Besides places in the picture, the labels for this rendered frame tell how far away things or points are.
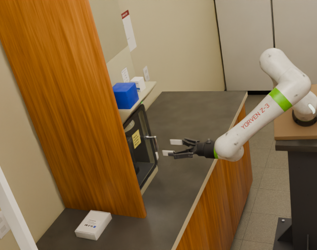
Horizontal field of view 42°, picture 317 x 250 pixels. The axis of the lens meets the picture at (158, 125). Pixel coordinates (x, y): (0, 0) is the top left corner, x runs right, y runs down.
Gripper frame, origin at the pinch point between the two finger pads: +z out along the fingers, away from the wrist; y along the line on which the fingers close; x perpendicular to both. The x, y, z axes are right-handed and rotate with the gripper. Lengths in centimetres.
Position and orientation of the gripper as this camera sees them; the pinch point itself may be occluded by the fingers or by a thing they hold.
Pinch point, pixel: (169, 147)
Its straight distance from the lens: 225.7
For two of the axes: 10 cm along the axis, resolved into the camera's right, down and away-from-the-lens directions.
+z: -9.0, -0.2, 4.3
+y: -3.8, 4.9, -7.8
